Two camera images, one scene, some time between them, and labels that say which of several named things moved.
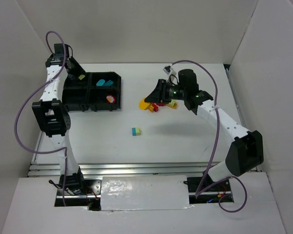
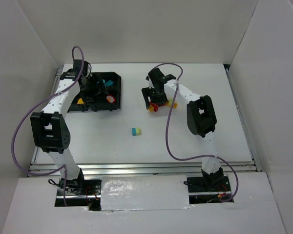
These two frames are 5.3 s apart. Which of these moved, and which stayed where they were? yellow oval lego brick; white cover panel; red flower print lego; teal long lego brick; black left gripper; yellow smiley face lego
Moved: yellow oval lego brick; black left gripper
Stayed: teal long lego brick; red flower print lego; white cover panel; yellow smiley face lego
